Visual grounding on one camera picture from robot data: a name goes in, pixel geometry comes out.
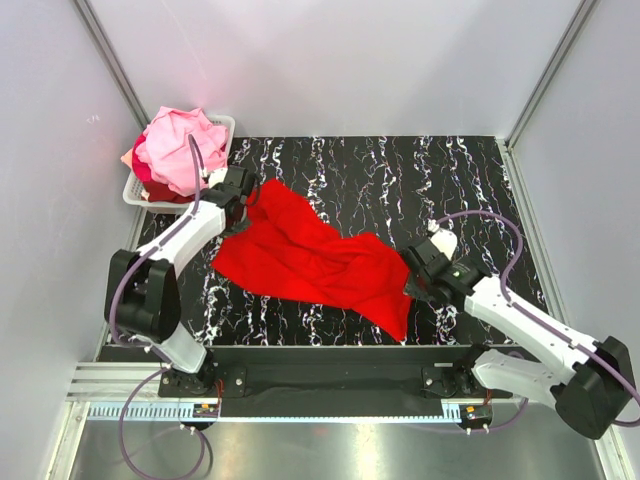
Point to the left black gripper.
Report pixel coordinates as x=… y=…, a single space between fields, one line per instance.
x=237 y=229

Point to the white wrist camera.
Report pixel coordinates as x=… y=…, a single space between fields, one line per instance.
x=444 y=240
x=214 y=177

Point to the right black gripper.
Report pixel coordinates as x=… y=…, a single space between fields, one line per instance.
x=412 y=290

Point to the pink t-shirt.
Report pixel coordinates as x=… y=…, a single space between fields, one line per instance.
x=178 y=143

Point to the red t-shirt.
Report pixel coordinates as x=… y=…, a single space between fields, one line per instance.
x=289 y=253

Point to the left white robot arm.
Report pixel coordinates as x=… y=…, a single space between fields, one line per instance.
x=142 y=304

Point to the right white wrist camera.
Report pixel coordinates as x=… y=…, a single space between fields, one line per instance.
x=444 y=240

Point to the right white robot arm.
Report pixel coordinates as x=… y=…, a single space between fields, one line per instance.
x=586 y=382

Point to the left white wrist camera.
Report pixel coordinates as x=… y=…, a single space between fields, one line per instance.
x=214 y=177

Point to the white plastic laundry basket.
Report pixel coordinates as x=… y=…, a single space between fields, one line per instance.
x=132 y=192

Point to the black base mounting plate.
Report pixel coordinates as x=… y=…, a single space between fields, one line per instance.
x=324 y=383

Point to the peach garment in basket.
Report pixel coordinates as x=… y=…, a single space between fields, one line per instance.
x=127 y=159

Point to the aluminium frame rail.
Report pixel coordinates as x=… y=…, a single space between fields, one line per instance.
x=104 y=381

